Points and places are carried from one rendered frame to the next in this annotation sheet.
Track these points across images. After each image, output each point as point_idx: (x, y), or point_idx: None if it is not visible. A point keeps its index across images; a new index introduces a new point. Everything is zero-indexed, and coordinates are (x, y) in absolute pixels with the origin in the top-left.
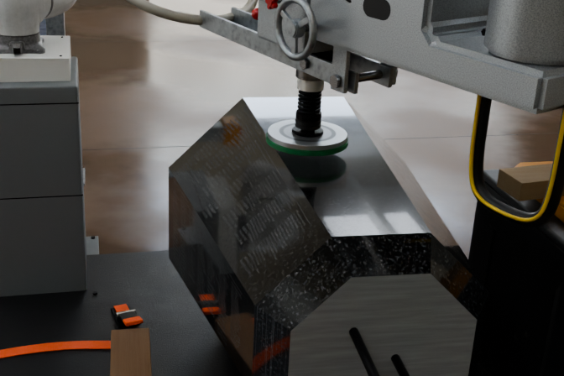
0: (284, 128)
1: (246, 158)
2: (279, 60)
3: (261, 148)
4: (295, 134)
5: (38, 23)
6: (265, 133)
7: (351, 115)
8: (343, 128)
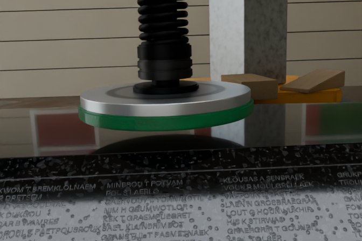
0: (138, 97)
1: (40, 235)
2: None
3: (69, 183)
4: (180, 93)
5: None
6: (20, 156)
7: (11, 110)
8: (66, 113)
